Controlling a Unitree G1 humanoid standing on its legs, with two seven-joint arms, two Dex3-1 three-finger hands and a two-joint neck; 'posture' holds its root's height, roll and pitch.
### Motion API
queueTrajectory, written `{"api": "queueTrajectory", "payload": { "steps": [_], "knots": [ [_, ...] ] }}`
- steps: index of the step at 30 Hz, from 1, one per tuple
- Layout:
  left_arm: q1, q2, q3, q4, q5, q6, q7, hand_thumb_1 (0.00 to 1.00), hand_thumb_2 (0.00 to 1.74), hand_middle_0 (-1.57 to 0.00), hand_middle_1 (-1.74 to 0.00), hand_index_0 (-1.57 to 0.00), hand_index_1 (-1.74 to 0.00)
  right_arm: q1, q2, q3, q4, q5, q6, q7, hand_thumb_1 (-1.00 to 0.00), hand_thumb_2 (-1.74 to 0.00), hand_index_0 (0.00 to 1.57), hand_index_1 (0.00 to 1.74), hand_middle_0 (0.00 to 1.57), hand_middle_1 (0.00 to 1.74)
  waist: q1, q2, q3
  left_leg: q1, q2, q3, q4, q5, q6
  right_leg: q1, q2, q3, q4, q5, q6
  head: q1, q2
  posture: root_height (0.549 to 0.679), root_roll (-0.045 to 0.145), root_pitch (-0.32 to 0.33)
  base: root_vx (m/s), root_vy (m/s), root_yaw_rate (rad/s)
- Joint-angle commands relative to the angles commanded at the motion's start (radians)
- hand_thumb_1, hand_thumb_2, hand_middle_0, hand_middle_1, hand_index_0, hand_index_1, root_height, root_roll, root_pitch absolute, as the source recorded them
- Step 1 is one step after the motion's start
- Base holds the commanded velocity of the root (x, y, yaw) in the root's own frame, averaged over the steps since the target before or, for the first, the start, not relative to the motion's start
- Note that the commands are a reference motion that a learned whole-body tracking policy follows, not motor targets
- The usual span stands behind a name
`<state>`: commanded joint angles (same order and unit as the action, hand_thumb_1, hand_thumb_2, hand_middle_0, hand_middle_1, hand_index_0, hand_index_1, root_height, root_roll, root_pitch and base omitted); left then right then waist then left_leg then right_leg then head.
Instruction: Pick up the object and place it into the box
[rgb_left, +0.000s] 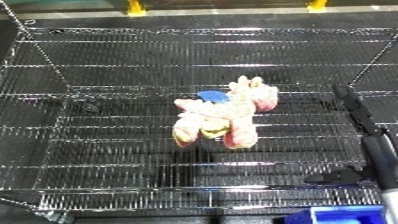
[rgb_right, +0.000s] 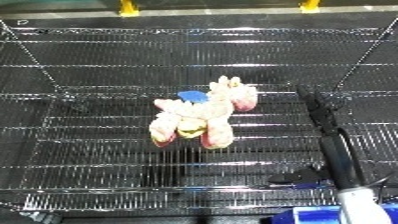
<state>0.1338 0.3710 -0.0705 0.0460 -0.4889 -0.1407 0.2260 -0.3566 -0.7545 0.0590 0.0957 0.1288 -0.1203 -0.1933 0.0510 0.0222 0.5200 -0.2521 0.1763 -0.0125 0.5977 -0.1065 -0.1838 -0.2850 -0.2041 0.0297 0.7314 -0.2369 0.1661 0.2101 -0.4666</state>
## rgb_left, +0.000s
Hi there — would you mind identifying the pink soft toy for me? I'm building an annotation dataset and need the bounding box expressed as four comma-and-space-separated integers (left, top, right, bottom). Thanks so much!
170, 75, 281, 150

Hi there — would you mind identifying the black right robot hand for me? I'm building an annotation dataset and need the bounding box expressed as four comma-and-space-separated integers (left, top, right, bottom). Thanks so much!
302, 83, 398, 192

